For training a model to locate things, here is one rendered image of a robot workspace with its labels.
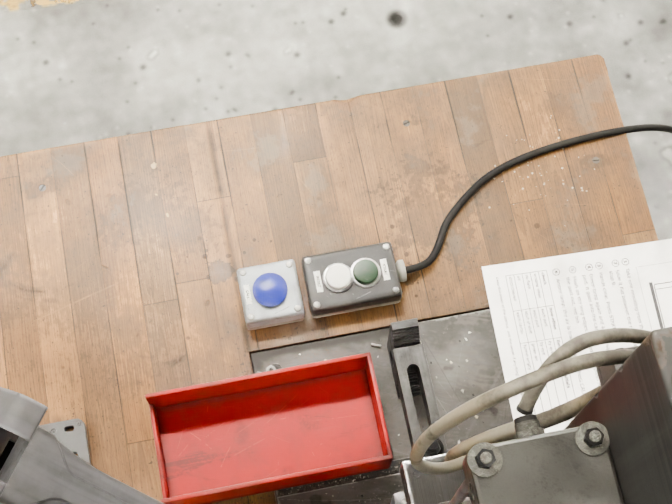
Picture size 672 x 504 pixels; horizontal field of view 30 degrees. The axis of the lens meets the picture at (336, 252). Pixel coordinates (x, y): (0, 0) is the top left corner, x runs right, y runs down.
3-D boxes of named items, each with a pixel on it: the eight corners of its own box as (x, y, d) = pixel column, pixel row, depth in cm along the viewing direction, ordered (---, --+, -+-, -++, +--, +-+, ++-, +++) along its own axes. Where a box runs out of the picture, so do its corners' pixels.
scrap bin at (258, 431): (151, 406, 141) (144, 394, 136) (368, 365, 143) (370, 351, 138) (167, 511, 138) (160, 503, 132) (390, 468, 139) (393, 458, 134)
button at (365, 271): (350, 267, 145) (350, 261, 144) (374, 262, 146) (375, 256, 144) (355, 290, 145) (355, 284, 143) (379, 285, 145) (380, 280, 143)
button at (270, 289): (250, 280, 145) (249, 275, 143) (284, 274, 145) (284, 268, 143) (256, 313, 143) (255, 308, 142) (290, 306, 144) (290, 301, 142)
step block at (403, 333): (386, 344, 144) (390, 322, 136) (411, 340, 144) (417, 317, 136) (398, 398, 142) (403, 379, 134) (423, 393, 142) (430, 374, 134)
